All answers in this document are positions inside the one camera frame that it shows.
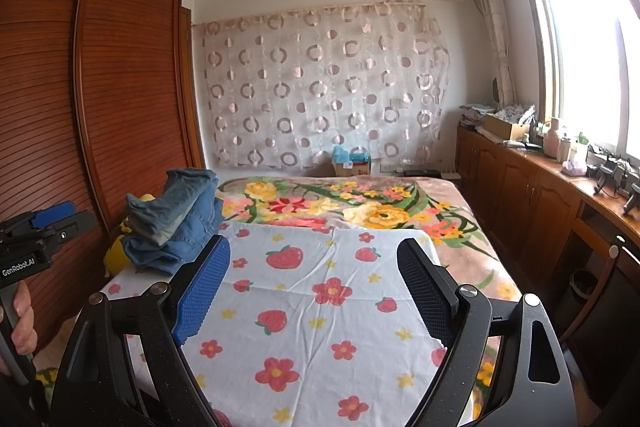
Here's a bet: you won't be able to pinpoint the wooden wardrobe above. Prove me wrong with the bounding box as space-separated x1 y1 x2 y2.
0 0 206 358

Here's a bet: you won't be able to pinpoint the folded grey pants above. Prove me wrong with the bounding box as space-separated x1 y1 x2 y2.
150 222 183 248

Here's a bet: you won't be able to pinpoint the pile of papers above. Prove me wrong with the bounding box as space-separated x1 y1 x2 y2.
459 103 498 122

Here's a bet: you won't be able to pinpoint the white patterned window curtain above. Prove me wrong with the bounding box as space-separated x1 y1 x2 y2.
467 0 518 108

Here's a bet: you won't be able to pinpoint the blue plastic bag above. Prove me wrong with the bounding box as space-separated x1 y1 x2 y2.
332 146 368 164

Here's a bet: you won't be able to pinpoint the floral blanket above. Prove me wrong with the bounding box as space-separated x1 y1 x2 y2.
215 174 526 408

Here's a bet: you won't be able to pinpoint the floral cloth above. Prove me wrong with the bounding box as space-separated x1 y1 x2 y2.
495 104 536 122

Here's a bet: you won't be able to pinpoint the window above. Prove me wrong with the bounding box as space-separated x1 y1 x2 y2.
515 0 640 162

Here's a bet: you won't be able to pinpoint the white strawberry print sheet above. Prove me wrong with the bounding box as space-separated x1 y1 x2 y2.
97 222 501 427

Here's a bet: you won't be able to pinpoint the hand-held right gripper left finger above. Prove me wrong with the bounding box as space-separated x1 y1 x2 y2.
50 234 232 427

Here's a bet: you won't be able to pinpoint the circle pattern sheer curtain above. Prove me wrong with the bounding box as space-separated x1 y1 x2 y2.
192 2 451 170

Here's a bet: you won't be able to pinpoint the long wooden cabinet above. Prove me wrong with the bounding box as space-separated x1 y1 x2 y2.
456 122 640 358

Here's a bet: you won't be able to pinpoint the pink bottle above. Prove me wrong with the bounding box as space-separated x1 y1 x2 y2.
542 118 563 158

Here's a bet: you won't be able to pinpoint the stack of folded clothes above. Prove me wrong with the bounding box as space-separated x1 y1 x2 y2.
122 194 224 277

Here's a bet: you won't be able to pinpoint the dark trash bin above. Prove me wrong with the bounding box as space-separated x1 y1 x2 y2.
570 269 598 303

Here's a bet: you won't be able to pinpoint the small cardboard box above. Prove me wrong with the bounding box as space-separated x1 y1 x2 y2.
332 159 372 178

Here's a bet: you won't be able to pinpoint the person's left hand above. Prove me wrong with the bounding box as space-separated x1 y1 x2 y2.
0 279 37 375

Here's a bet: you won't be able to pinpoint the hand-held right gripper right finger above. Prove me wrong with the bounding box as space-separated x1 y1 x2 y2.
396 237 578 427

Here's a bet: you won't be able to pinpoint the black gripper stand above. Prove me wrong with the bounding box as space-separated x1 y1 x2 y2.
587 147 633 198
622 184 640 215

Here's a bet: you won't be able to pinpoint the yellow cloth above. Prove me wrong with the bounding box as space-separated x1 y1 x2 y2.
102 193 156 278

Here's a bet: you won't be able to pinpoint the open cardboard box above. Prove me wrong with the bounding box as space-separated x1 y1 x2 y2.
481 112 533 142

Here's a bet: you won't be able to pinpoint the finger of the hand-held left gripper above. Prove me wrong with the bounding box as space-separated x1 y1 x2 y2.
0 202 77 239
45 212 98 254

